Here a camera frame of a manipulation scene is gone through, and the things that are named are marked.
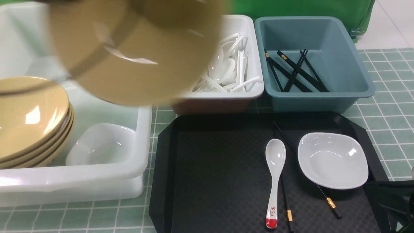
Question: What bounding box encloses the white spoon red handle tip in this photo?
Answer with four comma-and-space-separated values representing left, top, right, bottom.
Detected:
265, 139, 286, 229

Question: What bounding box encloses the tan noodle bowl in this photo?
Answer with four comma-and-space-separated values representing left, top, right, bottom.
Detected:
47, 0, 227, 106

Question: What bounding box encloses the white square side dish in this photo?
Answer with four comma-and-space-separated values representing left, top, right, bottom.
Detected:
297, 132, 369, 190

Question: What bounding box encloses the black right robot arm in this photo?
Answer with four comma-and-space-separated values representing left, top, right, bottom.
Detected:
364, 180, 414, 233

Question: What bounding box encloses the stacked tan bowl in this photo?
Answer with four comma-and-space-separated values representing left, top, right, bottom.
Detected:
12, 115, 75, 169
1, 105, 74, 169
0, 76, 70, 162
0, 102, 73, 163

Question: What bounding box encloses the bottom stacked tan bowl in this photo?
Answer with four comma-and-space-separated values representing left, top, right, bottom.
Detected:
12, 115, 75, 169

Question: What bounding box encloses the top stacked tan bowl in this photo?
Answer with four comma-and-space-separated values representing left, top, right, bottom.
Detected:
0, 76, 70, 162

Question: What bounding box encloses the white spoon front right bin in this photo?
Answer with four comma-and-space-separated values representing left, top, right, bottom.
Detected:
223, 76, 263, 92

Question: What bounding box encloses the white plastic spoon bin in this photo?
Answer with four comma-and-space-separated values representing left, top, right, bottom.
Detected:
171, 15, 264, 115

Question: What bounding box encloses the black plastic serving tray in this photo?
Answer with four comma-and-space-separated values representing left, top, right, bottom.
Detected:
149, 112, 396, 233

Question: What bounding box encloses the crossed black chopstick in bin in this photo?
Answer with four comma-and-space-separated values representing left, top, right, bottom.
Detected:
283, 49, 308, 92

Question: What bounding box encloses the black chopstick in blue bin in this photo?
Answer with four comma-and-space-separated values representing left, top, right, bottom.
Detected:
277, 50, 330, 93

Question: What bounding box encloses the white square dish in tub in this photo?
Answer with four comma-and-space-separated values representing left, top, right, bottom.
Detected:
65, 123, 136, 166

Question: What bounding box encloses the blue-grey plastic chopstick bin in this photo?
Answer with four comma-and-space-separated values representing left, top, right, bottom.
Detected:
255, 16, 375, 113

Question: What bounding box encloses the green checkered tablecloth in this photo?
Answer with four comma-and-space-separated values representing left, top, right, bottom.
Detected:
1, 48, 413, 233

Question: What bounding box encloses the green backdrop cloth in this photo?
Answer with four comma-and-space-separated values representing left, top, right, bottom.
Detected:
227, 0, 375, 43

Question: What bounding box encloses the large translucent white tub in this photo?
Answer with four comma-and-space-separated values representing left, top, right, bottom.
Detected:
1, 2, 152, 207

